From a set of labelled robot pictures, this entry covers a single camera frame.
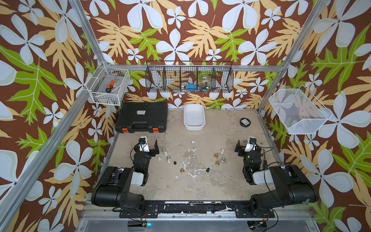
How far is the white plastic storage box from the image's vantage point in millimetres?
1074

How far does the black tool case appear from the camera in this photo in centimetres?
103

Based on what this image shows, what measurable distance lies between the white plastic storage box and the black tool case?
16 centimetres
